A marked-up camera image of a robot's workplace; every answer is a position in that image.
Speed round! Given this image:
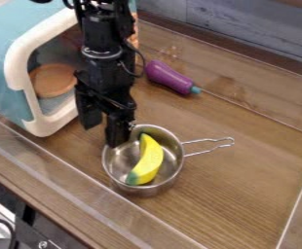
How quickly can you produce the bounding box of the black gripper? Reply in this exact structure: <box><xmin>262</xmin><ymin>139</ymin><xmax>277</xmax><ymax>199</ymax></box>
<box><xmin>75</xmin><ymin>48</ymin><xmax>136</xmax><ymax>148</ymax></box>

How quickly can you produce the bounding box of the silver pot with wire handle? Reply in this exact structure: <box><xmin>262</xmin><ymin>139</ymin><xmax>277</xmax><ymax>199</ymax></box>
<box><xmin>102</xmin><ymin>124</ymin><xmax>234</xmax><ymax>196</ymax></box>

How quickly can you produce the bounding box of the yellow toy banana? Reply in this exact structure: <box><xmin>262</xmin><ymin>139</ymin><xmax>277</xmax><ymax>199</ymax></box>
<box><xmin>126</xmin><ymin>133</ymin><xmax>164</xmax><ymax>186</ymax></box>

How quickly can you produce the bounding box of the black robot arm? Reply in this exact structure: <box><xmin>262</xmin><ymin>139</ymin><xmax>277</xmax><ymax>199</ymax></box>
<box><xmin>63</xmin><ymin>0</ymin><xmax>136</xmax><ymax>148</ymax></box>

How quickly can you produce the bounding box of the orange microwave turntable plate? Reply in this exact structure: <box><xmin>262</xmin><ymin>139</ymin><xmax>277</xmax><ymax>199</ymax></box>
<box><xmin>28</xmin><ymin>63</ymin><xmax>76</xmax><ymax>98</ymax></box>

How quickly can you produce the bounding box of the purple toy eggplant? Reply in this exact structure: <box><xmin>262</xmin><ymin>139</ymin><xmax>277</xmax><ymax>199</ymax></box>
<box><xmin>144</xmin><ymin>60</ymin><xmax>202</xmax><ymax>94</ymax></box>

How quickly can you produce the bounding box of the blue toy microwave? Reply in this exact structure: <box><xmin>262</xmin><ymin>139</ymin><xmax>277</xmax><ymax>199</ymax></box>
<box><xmin>0</xmin><ymin>0</ymin><xmax>87</xmax><ymax>136</ymax></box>

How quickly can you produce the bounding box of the clear acrylic barrier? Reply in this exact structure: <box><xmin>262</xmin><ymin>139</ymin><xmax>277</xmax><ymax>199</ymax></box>
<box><xmin>0</xmin><ymin>121</ymin><xmax>204</xmax><ymax>249</ymax></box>

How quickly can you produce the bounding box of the black cable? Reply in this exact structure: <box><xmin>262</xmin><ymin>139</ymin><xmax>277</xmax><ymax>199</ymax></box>
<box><xmin>0</xmin><ymin>217</ymin><xmax>19</xmax><ymax>249</ymax></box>

